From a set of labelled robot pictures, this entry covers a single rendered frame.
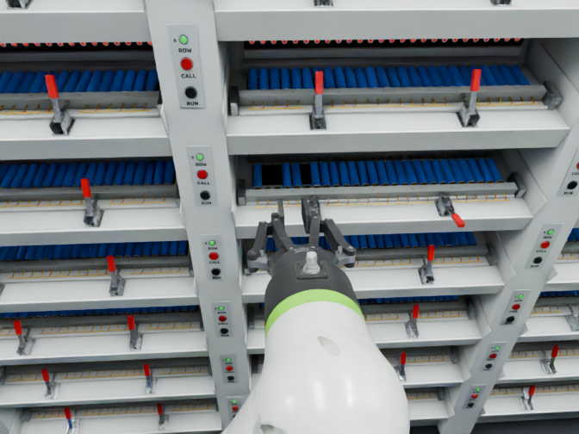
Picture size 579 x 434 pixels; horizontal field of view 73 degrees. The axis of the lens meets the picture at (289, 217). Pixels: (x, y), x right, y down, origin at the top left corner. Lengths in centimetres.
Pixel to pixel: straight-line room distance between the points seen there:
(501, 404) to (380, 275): 73
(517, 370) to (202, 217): 101
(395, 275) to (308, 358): 70
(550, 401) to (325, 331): 136
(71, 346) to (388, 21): 100
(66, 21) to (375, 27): 45
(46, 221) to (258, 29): 55
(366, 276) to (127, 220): 53
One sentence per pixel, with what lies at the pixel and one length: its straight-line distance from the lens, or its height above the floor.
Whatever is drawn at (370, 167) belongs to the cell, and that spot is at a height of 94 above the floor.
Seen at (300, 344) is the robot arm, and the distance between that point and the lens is 29.
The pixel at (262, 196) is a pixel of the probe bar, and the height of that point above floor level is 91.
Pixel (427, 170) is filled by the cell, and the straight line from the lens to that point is 90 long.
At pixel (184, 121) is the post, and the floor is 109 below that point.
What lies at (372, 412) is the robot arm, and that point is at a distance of 27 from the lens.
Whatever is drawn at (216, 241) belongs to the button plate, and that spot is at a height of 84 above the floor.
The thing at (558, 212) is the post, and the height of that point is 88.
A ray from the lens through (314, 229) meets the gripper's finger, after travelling 53.
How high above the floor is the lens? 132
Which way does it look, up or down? 34 degrees down
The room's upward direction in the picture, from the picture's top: straight up
